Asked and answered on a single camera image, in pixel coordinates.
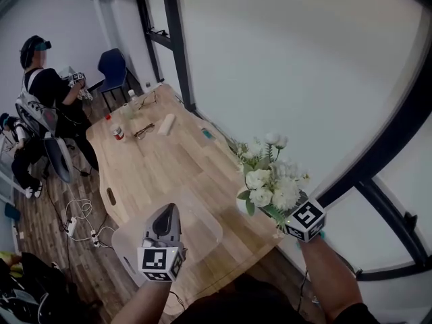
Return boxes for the person's left forearm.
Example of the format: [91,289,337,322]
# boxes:
[111,278,171,324]

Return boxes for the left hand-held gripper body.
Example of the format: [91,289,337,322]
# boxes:
[136,237,188,283]

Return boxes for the blue chair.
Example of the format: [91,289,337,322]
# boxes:
[97,48,132,111]

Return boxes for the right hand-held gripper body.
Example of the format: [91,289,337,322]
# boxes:
[284,198,327,242]

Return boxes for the dark frame eyeglasses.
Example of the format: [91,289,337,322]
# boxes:
[133,122,155,140]

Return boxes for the red cap clear bottle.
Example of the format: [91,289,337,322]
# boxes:
[105,114,126,144]

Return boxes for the white cable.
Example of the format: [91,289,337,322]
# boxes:
[63,197,117,249]

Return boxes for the large white power strip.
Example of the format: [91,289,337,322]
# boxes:
[65,216,78,238]

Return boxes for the person's right forearm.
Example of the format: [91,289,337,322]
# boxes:
[298,236,364,323]

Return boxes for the thin frame eyeglasses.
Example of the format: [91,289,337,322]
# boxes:
[137,90,158,111]

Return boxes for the person's black shirt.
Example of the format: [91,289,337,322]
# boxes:
[171,275,381,324]

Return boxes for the clear plastic tray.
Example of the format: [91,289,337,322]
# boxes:
[111,189,223,286]

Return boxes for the teal waste bin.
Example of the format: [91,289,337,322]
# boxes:
[3,202,21,221]

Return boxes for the beige rectangular case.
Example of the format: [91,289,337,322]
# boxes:
[157,113,176,136]

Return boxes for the grey white-rimmed chair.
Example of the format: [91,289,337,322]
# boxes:
[43,132,74,184]

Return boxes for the white flowers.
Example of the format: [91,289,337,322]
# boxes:
[236,132,311,238]

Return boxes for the dark window frame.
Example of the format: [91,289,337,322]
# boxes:
[133,0,432,281]

